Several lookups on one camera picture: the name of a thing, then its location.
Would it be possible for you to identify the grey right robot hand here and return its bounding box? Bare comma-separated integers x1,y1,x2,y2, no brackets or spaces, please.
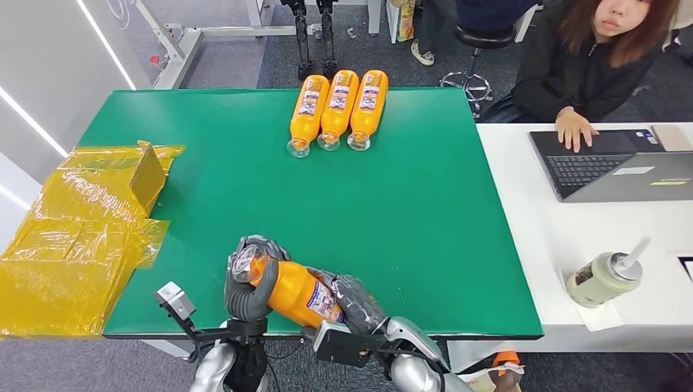
308,267,390,337

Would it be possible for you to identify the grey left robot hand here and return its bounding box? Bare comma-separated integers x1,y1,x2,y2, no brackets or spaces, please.
223,234,293,326

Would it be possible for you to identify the orange bottle with clear cap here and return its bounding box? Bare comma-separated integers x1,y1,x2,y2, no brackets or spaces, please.
316,69,360,152
231,244,347,329
346,69,390,152
286,74,331,159

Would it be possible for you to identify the green table mat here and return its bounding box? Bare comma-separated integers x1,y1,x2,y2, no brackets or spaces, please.
77,87,544,341

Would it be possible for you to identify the cardboard box in yellow film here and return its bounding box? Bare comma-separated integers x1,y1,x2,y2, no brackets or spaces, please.
0,140,186,341

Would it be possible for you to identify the drink cup with straw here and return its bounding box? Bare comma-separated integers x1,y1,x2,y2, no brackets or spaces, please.
566,236,654,310

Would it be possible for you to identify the white paper napkin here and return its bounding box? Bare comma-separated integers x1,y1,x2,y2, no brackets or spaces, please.
557,267,626,333

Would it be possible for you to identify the person on stool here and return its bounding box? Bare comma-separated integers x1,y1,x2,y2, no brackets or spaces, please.
409,0,539,67

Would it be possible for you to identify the black robot leg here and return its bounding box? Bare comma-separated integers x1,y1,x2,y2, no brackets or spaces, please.
316,0,340,78
287,0,316,81

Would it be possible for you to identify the dark grey laptop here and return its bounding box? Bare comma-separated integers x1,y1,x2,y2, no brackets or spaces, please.
529,128,693,204

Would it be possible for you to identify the person's hand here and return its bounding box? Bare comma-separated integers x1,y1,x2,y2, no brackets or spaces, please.
555,107,601,154

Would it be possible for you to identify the yellow printed carton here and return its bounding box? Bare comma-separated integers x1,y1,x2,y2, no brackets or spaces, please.
395,0,417,42

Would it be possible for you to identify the black stool with chrome base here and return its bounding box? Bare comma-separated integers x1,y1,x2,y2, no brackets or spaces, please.
439,21,518,118

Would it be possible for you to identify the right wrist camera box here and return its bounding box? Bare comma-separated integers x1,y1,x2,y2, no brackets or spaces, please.
312,320,388,369

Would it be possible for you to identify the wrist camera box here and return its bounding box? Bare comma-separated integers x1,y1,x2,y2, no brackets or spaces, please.
312,320,388,369
154,281,197,321

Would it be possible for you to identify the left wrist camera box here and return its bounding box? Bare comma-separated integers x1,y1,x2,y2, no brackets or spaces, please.
154,281,197,321

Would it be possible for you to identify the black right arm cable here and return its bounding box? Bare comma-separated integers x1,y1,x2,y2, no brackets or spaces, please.
378,345,448,392

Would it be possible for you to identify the orange handled tool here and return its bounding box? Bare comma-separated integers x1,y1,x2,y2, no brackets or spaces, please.
491,350,524,392

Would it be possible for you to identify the white metal desk frame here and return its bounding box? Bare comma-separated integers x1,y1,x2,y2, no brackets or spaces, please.
132,0,382,91

